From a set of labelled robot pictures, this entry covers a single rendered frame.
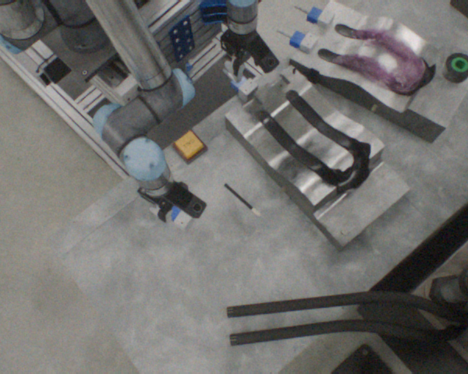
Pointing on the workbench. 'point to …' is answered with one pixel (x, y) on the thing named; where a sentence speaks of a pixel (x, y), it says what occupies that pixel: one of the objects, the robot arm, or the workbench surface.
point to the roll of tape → (449, 71)
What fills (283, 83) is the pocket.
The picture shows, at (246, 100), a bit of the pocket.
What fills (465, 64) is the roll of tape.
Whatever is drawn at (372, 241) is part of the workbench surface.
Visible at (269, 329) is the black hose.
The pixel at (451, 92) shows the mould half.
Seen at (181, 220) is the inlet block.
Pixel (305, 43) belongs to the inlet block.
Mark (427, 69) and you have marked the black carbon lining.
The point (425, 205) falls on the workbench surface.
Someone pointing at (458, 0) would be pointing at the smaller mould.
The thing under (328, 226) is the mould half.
